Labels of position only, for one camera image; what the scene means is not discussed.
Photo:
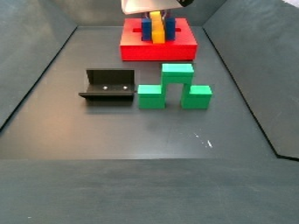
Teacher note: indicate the red base board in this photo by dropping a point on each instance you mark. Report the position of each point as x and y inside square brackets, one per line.
[138, 50]

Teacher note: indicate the yellow rectangular bar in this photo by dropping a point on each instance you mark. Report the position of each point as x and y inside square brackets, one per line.
[158, 27]

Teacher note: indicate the green arch block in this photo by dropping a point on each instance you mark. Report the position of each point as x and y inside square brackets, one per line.
[196, 95]

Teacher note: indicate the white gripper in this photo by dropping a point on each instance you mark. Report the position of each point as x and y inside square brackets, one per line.
[140, 6]

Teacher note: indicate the dark blue U-shaped block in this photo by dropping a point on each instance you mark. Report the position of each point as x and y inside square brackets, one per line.
[169, 25]

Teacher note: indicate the black angle bracket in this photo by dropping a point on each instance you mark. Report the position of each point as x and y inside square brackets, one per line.
[110, 84]

